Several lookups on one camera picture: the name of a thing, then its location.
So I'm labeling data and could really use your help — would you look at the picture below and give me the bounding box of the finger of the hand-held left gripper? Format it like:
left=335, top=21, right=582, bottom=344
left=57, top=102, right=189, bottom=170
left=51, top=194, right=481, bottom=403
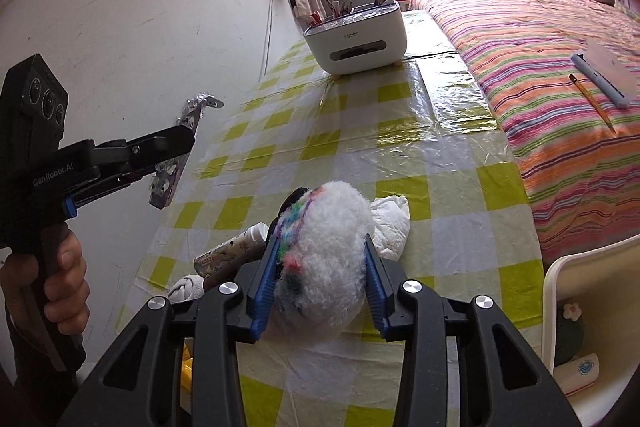
left=91, top=125, right=197, bottom=170
left=70, top=167, right=161, bottom=208

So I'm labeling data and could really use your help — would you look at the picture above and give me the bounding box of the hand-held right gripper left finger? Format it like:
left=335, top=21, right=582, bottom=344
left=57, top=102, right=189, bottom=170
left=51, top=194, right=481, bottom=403
left=56, top=234, right=282, bottom=427

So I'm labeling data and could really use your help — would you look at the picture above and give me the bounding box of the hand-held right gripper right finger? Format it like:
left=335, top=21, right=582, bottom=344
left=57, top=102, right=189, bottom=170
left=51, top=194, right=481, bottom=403
left=363, top=234, right=583, bottom=427

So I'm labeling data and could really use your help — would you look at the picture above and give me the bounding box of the silver blister pack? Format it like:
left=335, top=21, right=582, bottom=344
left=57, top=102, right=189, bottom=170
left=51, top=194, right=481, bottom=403
left=149, top=93, right=225, bottom=210

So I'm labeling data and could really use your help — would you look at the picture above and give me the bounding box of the white fluffy ball toy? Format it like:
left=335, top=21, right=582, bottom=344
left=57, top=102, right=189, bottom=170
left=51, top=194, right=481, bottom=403
left=270, top=179, right=376, bottom=340

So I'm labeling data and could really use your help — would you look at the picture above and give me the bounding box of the grey sock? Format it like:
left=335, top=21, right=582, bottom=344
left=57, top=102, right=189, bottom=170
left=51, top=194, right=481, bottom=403
left=167, top=274, right=208, bottom=305

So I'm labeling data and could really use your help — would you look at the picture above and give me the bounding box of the white plastic bin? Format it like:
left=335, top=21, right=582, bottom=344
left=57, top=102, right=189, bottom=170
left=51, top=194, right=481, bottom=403
left=542, top=239, right=640, bottom=408

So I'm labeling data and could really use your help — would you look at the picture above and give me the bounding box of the person's left forearm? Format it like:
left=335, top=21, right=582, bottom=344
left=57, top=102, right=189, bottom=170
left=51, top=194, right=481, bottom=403
left=0, top=302, right=86, bottom=427

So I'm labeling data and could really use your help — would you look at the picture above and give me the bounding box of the person's left hand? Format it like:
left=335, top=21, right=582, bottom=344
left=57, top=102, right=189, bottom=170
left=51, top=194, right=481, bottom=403
left=0, top=227, right=92, bottom=338

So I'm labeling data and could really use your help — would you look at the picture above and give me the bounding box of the small patterned bottle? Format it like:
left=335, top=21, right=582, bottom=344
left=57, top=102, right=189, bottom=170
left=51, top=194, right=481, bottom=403
left=192, top=222, right=268, bottom=278

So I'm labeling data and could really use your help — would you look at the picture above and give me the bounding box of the white plush toy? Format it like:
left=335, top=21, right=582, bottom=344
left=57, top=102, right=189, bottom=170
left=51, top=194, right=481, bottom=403
left=370, top=196, right=412, bottom=262

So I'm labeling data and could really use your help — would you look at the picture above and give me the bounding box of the yellow plastic object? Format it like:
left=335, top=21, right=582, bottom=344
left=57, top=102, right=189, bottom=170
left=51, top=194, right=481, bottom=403
left=179, top=339, right=195, bottom=413

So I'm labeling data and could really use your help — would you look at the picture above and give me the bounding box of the white tube blue logo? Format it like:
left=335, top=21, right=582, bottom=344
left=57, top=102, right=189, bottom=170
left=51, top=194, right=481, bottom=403
left=552, top=352, right=601, bottom=395

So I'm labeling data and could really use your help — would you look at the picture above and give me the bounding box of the white desk organizer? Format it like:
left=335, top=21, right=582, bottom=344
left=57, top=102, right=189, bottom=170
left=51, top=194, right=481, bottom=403
left=303, top=0, right=406, bottom=80

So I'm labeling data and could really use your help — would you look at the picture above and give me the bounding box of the bunch of pens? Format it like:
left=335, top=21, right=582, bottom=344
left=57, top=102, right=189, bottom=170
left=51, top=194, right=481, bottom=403
left=310, top=0, right=396, bottom=25

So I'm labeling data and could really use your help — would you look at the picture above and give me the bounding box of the bed with striped sheet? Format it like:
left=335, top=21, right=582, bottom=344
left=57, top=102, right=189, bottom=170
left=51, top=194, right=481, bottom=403
left=410, top=0, right=640, bottom=268

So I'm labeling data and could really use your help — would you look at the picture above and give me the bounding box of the yellow pencil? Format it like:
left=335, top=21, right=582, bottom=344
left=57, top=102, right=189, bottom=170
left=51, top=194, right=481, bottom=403
left=568, top=74, right=616, bottom=132

